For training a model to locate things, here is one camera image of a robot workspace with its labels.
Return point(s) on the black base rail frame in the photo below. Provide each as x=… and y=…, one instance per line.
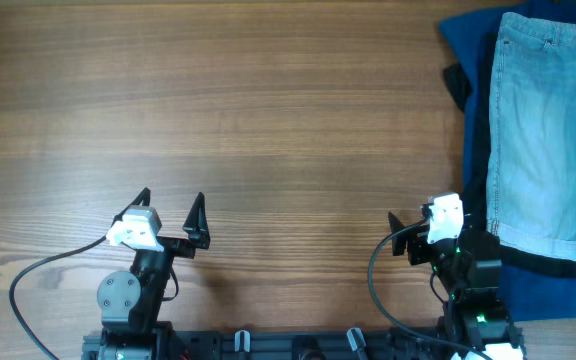
x=350, y=344

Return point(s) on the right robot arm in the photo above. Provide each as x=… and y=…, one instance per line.
x=468, y=268

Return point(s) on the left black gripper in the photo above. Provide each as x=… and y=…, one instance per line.
x=197, y=232

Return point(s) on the blue cloth garment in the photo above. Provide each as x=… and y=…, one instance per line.
x=464, y=33

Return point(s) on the light blue denim shorts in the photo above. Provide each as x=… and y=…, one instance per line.
x=531, y=180

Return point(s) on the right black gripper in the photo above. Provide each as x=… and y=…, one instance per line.
x=417, y=242

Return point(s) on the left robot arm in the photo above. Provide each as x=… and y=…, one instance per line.
x=130, y=301

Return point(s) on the black cloth garment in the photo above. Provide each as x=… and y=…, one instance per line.
x=516, y=267

